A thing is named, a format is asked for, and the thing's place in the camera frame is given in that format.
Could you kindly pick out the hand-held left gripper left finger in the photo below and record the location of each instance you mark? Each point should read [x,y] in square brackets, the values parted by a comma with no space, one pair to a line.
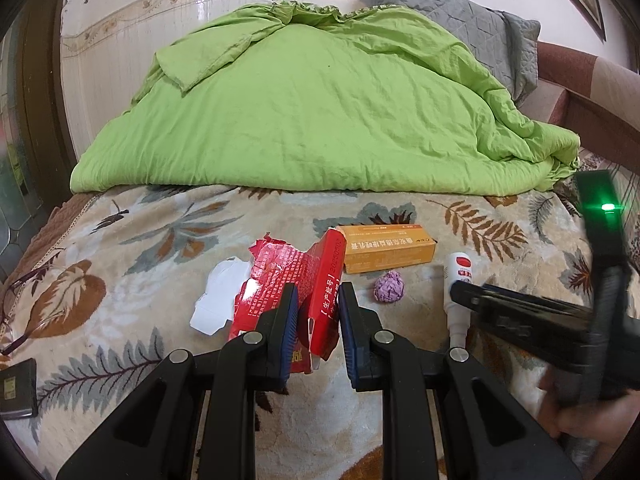
[289,345]

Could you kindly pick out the green quilt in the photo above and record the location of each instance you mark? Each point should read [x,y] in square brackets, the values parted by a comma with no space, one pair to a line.
[300,110]

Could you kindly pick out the thin-framed glasses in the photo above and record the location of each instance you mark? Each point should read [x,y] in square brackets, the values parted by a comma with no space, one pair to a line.
[31,276]

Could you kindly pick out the leaf-print blanket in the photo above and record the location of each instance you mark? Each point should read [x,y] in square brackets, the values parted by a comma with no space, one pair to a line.
[150,260]

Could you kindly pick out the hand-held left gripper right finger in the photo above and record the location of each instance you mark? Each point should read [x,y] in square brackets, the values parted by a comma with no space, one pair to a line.
[350,350]

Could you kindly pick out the red torn carton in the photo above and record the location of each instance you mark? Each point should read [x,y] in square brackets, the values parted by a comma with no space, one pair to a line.
[325,280]

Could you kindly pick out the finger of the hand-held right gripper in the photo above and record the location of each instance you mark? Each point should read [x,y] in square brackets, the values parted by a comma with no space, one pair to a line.
[545,335]
[500,297]

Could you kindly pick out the grey quilted pillow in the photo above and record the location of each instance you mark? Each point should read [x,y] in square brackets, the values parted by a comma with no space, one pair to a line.
[480,25]

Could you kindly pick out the wooden picture frame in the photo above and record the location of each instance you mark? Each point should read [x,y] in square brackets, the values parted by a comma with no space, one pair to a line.
[590,0]

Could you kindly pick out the white torn paper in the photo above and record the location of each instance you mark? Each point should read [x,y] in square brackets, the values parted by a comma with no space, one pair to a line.
[220,300]

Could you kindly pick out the purple crumpled paper ball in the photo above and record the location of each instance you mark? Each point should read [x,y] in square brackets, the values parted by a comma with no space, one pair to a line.
[387,287]

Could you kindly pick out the brown upholstered headboard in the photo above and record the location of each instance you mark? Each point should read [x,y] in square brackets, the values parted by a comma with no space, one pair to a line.
[590,105]

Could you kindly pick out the white spray bottle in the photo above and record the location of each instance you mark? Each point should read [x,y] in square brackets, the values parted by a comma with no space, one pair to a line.
[460,266]

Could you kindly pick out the wooden door with patterned glass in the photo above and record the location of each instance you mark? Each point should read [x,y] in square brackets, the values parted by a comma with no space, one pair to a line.
[30,110]

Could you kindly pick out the person's right hand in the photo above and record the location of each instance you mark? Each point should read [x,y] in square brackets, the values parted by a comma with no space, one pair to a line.
[600,425]

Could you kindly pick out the orange medicine box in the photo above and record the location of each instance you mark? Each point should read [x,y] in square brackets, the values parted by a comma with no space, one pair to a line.
[385,252]

